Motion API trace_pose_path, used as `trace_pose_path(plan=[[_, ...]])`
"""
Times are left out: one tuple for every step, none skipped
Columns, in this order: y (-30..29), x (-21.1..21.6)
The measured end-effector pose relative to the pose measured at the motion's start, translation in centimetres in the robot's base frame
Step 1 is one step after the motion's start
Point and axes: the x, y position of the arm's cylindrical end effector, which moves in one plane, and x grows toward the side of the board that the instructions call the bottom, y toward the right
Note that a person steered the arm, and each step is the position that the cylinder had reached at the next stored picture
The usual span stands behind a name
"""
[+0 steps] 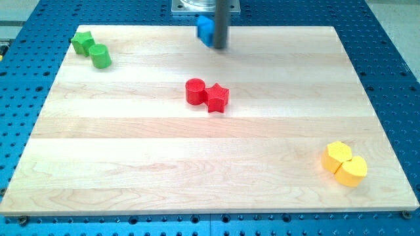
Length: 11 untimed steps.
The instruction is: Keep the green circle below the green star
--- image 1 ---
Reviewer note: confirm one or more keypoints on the red star block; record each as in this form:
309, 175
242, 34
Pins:
217, 98

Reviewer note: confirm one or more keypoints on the green star block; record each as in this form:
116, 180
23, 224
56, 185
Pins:
81, 42

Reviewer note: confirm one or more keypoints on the red cylinder block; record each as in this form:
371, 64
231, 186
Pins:
195, 91

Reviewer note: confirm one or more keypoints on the wooden board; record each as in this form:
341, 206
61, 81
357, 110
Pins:
124, 140

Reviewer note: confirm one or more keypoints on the blue block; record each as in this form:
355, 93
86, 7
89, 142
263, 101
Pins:
205, 30

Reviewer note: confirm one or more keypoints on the grey pusher rod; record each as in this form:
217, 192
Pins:
221, 19

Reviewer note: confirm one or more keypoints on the green cylinder block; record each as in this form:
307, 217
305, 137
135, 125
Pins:
100, 56

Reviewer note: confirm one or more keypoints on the yellow hexagon block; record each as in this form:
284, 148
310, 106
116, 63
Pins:
334, 155

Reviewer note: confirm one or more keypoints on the yellow heart block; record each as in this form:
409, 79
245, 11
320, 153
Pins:
352, 172

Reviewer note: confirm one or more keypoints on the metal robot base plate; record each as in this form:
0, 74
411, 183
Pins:
187, 7

